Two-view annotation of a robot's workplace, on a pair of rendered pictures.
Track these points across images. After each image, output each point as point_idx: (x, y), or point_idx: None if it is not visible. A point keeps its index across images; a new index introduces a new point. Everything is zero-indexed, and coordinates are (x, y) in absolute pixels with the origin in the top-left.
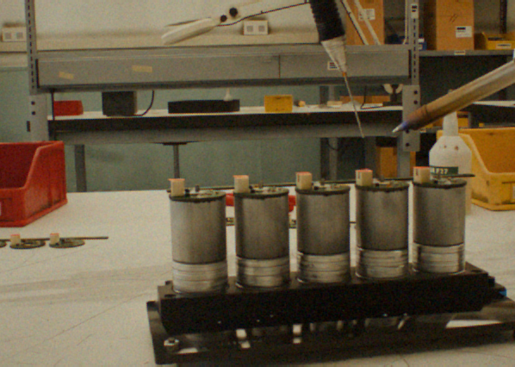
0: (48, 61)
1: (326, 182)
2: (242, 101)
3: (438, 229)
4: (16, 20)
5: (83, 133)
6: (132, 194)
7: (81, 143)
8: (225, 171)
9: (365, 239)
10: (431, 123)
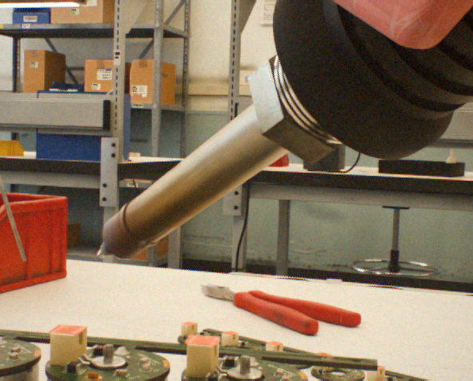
0: (248, 106)
1: (39, 337)
2: None
3: None
4: (246, 63)
5: (278, 187)
6: (162, 273)
7: (276, 198)
8: (458, 243)
9: None
10: (142, 246)
